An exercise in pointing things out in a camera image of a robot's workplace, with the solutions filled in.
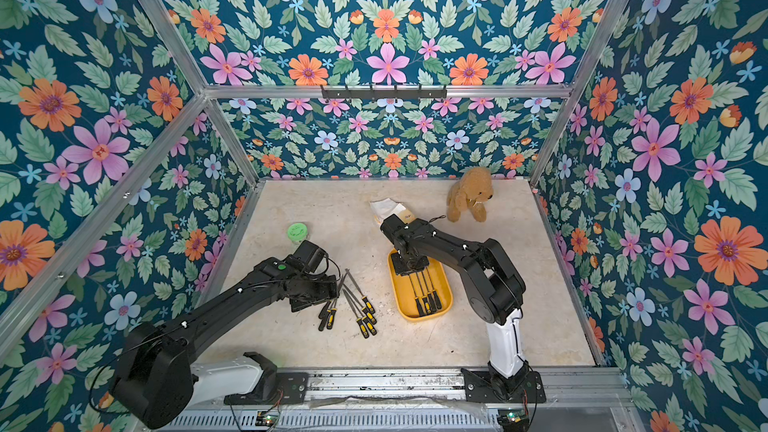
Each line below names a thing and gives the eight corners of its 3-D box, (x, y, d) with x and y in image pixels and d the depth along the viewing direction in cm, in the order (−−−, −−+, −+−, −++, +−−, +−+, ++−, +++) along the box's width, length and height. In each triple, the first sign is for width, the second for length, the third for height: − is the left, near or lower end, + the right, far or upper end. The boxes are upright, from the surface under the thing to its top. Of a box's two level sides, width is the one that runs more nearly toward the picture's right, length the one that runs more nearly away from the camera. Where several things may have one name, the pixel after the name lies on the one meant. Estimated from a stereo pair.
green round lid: (290, 246, 103) (285, 237, 99) (294, 231, 107) (290, 222, 103) (308, 246, 103) (304, 237, 99) (311, 231, 107) (308, 222, 103)
